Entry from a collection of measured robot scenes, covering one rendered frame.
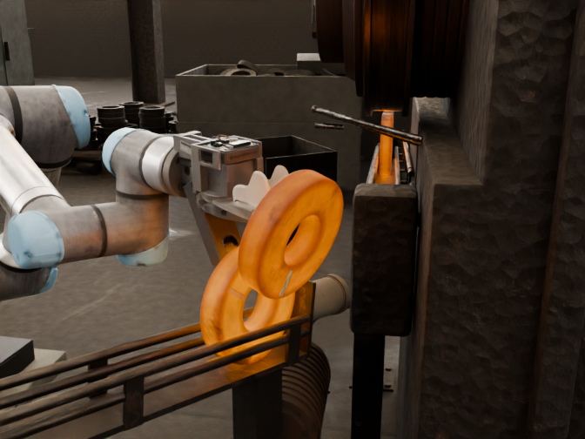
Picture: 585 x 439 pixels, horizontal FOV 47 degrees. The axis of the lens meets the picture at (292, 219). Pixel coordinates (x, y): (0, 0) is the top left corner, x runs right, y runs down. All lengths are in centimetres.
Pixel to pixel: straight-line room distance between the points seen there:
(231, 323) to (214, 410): 114
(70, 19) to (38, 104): 1130
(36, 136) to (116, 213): 35
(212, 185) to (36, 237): 24
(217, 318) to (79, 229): 24
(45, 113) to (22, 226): 39
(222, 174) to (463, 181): 29
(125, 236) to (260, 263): 29
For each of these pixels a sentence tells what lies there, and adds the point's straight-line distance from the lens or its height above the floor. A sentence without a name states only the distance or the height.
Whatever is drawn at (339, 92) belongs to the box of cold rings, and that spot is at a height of 65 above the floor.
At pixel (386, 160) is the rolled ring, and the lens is 193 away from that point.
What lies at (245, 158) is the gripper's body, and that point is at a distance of 81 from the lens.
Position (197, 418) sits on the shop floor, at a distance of 192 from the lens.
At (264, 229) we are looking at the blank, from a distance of 70.
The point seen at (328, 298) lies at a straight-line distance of 94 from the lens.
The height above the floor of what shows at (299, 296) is 69.
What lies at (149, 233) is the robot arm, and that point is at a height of 76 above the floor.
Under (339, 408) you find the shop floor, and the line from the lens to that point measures 195.
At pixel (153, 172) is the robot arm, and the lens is 89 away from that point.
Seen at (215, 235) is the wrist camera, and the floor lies 79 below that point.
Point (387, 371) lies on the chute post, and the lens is 212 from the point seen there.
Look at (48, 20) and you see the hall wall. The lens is 1273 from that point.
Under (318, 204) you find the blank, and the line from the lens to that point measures 75.
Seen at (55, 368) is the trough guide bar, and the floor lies 71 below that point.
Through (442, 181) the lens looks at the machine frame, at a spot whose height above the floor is 87.
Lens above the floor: 106
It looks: 17 degrees down
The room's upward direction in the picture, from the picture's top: straight up
